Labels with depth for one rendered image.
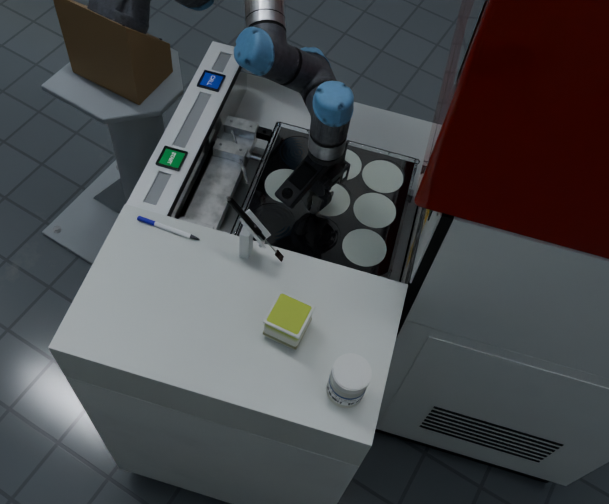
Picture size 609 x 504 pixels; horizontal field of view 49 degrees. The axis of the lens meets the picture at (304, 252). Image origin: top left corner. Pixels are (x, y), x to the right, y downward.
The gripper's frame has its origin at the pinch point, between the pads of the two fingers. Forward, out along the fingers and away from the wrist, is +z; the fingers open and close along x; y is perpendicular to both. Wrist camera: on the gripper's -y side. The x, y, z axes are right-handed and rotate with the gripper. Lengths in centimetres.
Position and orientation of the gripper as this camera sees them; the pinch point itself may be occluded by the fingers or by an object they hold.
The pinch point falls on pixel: (309, 210)
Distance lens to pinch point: 153.1
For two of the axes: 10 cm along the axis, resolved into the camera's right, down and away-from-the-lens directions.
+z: -0.8, 5.3, 8.5
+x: -7.3, -6.1, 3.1
